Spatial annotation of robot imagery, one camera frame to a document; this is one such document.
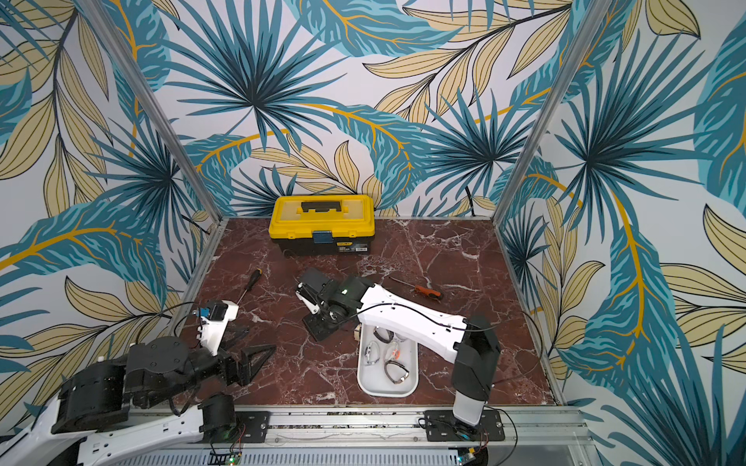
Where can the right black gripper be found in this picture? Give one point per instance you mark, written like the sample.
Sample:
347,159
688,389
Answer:
312,300

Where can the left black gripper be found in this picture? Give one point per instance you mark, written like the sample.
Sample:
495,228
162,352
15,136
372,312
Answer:
233,375

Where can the dark strap rose gold watch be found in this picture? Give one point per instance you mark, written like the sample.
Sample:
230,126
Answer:
383,335

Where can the orange clear strap watch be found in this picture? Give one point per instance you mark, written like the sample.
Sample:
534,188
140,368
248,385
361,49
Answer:
393,351

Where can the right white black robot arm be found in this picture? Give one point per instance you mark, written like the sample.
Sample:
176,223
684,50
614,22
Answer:
469,344

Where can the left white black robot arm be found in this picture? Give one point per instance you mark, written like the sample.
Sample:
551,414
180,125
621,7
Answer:
85,422

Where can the white plastic storage tray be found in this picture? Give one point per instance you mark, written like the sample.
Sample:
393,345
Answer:
372,379

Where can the yellow black toolbox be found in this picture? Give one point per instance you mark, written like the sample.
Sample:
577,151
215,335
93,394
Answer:
322,225

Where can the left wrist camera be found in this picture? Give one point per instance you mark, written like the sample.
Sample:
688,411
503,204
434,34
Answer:
214,318

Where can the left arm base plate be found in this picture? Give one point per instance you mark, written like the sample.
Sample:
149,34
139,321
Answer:
250,428

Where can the black handled screwdriver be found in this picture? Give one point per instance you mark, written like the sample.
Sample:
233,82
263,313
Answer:
252,281

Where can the orange handled screwdriver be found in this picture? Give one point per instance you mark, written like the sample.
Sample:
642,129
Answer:
421,290

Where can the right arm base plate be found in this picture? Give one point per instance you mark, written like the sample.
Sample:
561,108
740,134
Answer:
442,426

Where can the left aluminium corner post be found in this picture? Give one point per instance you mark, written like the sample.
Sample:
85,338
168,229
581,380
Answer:
104,27

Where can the aluminium corner post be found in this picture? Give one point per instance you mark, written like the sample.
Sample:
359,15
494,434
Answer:
578,47
104,27

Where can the right aluminium corner post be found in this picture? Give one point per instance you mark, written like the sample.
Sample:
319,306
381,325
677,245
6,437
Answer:
578,47

